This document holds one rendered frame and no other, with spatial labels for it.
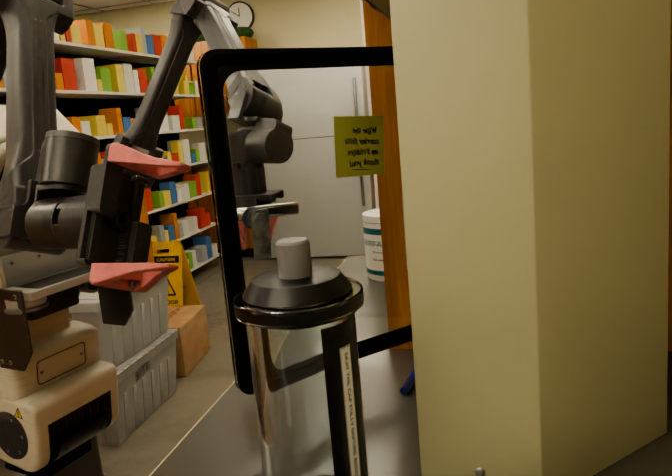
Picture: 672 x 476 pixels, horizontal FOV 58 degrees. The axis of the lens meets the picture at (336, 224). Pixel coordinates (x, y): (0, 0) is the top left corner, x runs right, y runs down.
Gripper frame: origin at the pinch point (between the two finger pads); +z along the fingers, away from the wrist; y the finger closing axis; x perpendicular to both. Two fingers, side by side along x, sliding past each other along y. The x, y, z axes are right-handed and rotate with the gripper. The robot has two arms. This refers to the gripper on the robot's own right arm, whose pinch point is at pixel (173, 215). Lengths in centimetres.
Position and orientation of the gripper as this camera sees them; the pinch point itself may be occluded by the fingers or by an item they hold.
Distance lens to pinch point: 59.7
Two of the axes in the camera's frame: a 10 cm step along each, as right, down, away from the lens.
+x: 5.1, 2.1, 8.3
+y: 0.8, -9.8, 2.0
